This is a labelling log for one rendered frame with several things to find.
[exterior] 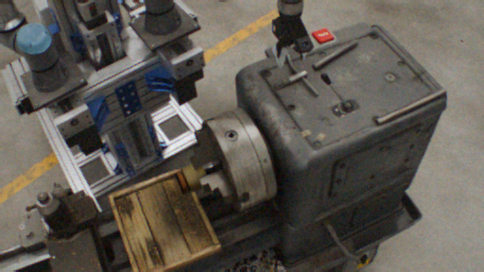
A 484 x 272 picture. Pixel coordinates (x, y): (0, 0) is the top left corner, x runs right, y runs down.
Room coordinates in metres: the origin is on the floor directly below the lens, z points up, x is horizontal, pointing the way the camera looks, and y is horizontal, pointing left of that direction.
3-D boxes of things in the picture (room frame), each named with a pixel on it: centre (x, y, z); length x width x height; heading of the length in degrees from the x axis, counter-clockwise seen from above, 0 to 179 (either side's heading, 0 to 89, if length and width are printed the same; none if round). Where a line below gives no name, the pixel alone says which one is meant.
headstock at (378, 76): (1.02, -0.35, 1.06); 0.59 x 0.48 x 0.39; 110
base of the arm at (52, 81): (1.26, 0.69, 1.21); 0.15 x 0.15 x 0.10
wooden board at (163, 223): (0.77, 0.30, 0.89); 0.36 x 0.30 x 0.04; 20
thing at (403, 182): (1.02, -0.35, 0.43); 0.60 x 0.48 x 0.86; 110
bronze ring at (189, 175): (0.81, 0.16, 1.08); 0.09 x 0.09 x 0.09; 20
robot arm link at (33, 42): (1.27, 0.70, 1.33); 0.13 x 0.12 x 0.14; 51
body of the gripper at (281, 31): (1.10, -0.18, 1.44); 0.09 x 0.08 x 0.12; 20
